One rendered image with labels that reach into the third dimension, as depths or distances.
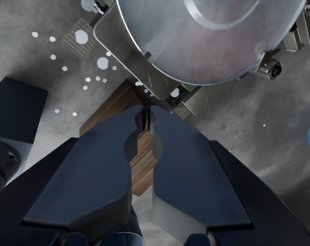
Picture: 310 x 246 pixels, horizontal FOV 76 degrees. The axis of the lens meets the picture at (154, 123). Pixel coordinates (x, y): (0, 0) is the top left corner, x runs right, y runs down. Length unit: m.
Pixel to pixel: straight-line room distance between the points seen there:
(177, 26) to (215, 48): 0.07
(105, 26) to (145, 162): 0.79
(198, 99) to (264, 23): 0.23
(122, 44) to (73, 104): 0.90
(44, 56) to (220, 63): 0.88
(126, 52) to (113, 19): 0.04
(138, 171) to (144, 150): 0.13
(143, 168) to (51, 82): 0.62
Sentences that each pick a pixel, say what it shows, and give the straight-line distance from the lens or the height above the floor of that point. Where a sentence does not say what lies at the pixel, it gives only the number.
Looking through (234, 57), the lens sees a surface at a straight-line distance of 0.35.
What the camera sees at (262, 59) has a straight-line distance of 0.38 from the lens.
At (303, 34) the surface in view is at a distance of 0.50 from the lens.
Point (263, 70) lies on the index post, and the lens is 0.39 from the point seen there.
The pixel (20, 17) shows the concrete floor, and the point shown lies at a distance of 1.06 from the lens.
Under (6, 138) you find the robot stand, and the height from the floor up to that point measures 0.45.
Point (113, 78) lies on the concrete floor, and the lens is 1.11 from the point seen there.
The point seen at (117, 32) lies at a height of 0.78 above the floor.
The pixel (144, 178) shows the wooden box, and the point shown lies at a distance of 1.06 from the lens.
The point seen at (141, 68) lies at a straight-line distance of 0.28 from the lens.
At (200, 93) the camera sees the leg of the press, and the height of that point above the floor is 0.64.
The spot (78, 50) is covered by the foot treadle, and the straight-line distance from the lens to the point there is 0.89.
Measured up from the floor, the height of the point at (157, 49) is 0.78.
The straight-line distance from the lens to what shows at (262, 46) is 0.38.
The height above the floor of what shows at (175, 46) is 0.78.
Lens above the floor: 1.04
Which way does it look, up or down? 53 degrees down
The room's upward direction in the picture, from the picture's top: 147 degrees clockwise
